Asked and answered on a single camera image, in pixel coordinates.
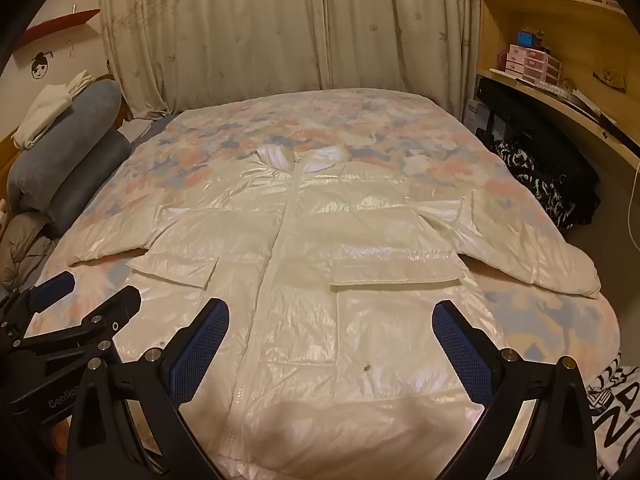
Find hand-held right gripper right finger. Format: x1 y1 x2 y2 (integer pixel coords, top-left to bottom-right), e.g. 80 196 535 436
431 300 599 480

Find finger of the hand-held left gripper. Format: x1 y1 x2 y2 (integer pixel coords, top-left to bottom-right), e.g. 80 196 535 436
0 271 77 323
10 285 143 361

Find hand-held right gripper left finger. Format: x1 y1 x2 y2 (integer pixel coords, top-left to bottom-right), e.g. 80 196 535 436
67 298 231 480

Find white shiny puffer jacket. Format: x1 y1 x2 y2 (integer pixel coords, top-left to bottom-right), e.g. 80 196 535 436
67 142 602 467

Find black patterned clothes pile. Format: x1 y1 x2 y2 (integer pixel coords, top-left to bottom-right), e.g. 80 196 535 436
486 109 602 227

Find brown quilt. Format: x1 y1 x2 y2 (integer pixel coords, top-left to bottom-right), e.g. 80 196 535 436
0 210 57 292

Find blue-grey bolster pillow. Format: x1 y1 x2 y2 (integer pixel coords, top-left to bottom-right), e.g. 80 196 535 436
7 80 124 211

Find black and white printed mat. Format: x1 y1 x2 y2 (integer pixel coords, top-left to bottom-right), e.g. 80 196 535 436
584 354 640 477

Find white folded cloth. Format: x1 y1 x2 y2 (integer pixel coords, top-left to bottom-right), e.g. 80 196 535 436
12 83 74 151

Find black and white patterned cloth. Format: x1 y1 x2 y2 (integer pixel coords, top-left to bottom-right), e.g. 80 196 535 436
491 139 579 231

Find striped folded cloth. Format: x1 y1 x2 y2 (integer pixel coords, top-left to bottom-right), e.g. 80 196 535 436
66 72 96 99

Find white cardboard box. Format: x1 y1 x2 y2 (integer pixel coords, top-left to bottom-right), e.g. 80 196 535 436
462 99 494 137

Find floral pastel blanket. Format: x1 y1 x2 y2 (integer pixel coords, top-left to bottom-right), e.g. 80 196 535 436
25 87 623 463

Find pink drawer organiser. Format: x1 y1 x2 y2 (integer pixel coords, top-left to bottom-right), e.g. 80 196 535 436
504 43 564 84

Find wooden fan-shaped ornament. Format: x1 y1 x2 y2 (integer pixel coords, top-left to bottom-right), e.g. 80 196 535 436
592 67 629 92

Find cream leaf-print curtain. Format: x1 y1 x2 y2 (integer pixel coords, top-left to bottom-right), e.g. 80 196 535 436
100 0 482 122

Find wooden desk shelving unit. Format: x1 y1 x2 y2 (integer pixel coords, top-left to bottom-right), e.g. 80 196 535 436
474 0 640 173

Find cartoon face wall sticker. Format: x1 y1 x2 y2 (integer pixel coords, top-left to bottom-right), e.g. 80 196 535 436
28 51 54 81

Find white cable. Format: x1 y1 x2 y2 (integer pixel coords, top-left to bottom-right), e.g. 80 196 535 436
627 167 640 243

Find red wall shelf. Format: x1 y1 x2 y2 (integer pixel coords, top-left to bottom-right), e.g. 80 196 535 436
24 8 102 44

